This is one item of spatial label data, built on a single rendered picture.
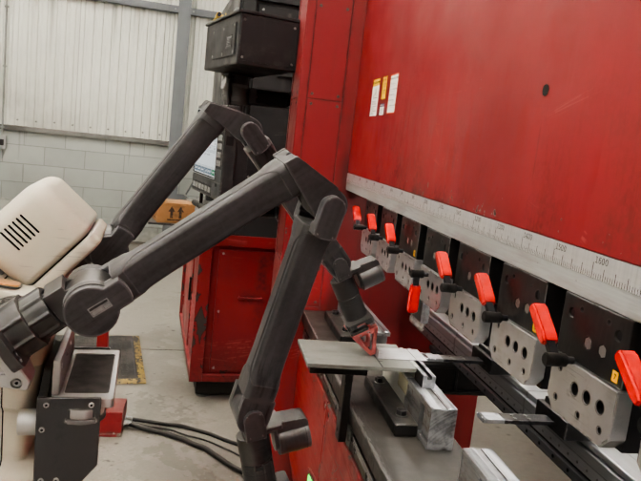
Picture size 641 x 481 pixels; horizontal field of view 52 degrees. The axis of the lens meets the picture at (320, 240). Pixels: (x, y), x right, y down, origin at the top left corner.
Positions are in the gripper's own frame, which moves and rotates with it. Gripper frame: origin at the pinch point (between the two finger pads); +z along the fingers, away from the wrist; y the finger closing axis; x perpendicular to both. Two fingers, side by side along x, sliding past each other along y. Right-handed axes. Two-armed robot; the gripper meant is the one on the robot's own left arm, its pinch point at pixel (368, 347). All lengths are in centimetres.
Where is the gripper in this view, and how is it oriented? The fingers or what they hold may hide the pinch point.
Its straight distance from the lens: 165.9
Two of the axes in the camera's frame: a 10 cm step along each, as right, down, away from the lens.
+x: -9.2, 3.9, -0.9
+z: 3.6, 9.0, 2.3
